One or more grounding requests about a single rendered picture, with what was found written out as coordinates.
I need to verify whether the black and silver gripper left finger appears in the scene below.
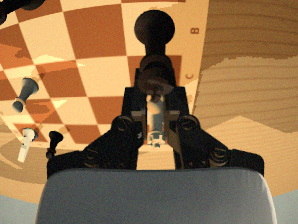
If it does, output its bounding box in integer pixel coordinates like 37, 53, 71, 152
47, 68, 148, 180

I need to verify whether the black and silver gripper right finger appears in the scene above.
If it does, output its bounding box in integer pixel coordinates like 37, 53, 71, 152
163, 84, 264, 177

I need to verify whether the white pawn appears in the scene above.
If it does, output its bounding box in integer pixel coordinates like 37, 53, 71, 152
147, 95, 164, 114
12, 77, 39, 114

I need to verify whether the brown and cream chessboard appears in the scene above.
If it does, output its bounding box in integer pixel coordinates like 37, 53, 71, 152
0, 0, 209, 150

